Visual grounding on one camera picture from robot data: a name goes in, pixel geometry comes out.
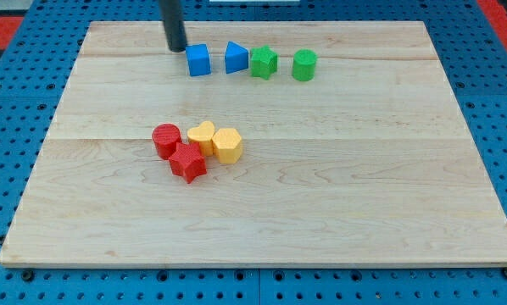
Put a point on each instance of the red star block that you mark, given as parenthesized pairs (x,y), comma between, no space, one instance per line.
(188,161)

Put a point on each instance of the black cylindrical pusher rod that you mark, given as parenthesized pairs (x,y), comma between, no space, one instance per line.
(173,23)

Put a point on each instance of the blue triangle block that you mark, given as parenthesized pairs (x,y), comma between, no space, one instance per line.
(236,57)

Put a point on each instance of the blue cube block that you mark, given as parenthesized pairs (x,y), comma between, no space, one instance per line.
(198,60)

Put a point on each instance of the yellow heart block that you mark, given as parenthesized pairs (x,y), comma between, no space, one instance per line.
(203,134)

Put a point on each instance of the light wooden board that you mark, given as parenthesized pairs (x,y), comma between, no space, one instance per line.
(368,165)

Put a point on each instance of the yellow hexagon block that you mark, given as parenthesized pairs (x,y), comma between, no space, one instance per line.
(227,145)

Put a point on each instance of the red cylinder block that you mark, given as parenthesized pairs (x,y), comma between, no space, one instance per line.
(165,137)

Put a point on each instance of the green star block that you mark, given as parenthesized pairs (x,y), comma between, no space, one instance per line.
(263,62)

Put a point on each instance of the green cylinder block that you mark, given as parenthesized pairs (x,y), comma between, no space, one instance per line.
(304,64)

